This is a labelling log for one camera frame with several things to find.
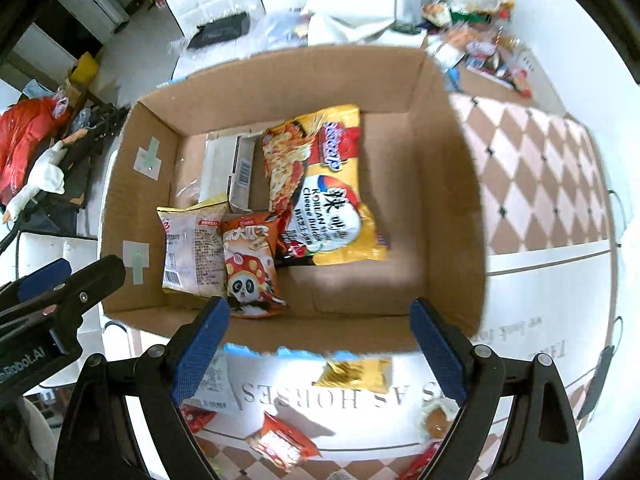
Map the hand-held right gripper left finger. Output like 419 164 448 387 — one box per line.
54 296 232 480

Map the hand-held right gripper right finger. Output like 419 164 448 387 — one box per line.
409 297 585 480

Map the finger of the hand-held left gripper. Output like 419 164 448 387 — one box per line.
0 254 127 357
0 258 73 311

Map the clear-wrapped brown bun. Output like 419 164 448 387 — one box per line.
420 406 458 441

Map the yellow snack packet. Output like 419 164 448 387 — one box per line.
320 357 393 396

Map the printed cardboard box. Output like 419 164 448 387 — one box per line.
100 42 493 357

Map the white labelled packet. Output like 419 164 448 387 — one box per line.
182 345 246 416

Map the small red packet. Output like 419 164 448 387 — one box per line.
180 404 217 433

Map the orange panda snack packet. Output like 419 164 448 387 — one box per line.
221 211 288 318

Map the pale bread packet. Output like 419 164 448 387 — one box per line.
156 195 231 300

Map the white glove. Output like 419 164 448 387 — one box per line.
6 140 68 222

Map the red wrapper packet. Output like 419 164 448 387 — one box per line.
399 442 451 480

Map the red orange snack packet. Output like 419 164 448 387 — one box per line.
247 412 321 471

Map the red bag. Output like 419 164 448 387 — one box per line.
0 97 72 206

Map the black bag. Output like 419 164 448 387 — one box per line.
30 104 132 211

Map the small white carton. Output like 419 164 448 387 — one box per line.
200 132 257 212

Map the large yellow noodle packet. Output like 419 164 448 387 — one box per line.
262 104 390 267

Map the yellow bag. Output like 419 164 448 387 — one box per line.
67 52 101 92

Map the checkered printed tablecloth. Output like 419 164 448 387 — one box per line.
122 92 623 480

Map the white cabinet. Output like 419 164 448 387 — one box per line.
55 0 132 37

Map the black pouch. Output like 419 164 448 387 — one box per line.
186 11 251 50

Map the pile of assorted snack packets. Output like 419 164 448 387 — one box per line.
422 0 536 97

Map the white plastic bag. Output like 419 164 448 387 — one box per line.
300 0 426 47

